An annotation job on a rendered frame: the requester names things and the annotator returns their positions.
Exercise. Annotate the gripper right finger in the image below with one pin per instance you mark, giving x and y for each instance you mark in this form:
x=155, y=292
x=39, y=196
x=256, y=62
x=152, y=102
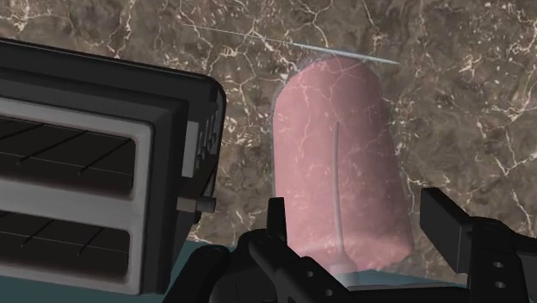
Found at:
x=482, y=247

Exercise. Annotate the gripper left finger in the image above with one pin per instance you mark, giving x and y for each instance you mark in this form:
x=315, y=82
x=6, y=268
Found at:
x=268, y=260

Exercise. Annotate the pink transparent soap dispenser bottle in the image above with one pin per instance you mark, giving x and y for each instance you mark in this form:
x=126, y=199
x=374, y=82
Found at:
x=335, y=168

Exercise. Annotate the black silver toaster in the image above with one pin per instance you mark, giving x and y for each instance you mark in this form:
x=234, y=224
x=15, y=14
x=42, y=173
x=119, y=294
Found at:
x=96, y=168

